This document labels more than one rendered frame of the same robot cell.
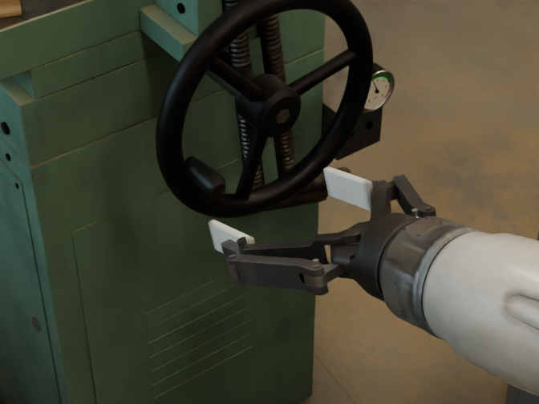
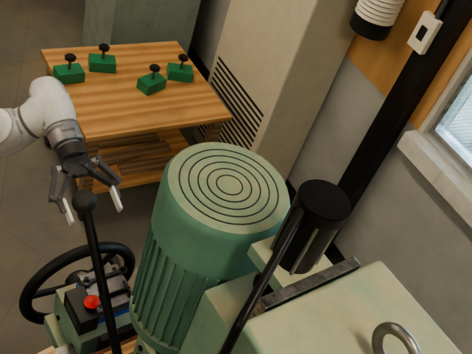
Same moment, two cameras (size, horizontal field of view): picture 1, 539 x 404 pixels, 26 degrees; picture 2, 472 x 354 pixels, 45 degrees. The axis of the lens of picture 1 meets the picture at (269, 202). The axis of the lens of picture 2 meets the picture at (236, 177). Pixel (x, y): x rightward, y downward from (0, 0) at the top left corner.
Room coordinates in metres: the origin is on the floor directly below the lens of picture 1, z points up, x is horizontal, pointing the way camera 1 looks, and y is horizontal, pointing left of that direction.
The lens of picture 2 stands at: (1.87, 0.09, 2.02)
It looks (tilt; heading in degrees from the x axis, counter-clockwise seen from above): 42 degrees down; 168
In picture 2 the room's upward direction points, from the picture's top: 21 degrees clockwise
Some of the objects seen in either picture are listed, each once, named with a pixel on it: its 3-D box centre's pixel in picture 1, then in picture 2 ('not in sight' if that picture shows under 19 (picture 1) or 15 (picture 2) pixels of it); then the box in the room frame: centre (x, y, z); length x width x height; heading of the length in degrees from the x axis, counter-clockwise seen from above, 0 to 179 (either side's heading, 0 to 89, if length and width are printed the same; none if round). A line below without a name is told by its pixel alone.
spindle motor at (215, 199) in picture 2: not in sight; (202, 256); (1.33, 0.20, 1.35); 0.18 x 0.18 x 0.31
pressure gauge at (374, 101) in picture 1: (368, 90); not in sight; (1.31, -0.13, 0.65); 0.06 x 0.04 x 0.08; 126
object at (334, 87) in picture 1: (335, 108); not in sight; (1.37, -0.10, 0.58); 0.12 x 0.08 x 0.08; 36
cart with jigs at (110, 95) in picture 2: not in sight; (129, 119); (-0.18, -0.02, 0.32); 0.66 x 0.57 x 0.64; 122
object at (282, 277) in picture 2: not in sight; (300, 251); (1.44, 0.28, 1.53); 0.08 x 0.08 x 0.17; 36
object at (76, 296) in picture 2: not in sight; (98, 296); (1.19, 0.06, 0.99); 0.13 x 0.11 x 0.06; 126
